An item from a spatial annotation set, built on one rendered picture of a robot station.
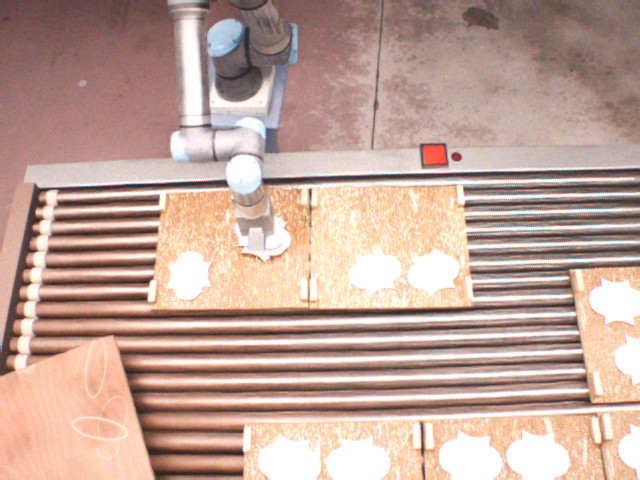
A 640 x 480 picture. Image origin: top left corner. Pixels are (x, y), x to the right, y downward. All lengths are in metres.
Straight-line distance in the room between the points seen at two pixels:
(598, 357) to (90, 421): 1.22
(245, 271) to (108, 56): 2.12
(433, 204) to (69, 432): 1.08
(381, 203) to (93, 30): 2.37
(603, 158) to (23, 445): 1.70
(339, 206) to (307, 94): 1.48
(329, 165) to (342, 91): 1.36
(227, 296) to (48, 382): 0.49
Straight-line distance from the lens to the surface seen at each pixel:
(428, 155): 1.90
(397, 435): 1.60
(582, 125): 3.28
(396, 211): 1.80
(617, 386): 1.74
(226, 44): 1.91
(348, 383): 1.64
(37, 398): 1.68
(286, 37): 1.88
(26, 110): 3.59
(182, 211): 1.86
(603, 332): 1.77
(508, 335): 1.71
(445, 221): 1.79
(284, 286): 1.71
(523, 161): 1.96
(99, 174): 2.03
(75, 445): 1.61
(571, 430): 1.67
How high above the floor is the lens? 2.51
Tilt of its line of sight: 63 degrees down
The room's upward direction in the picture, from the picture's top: 7 degrees counter-clockwise
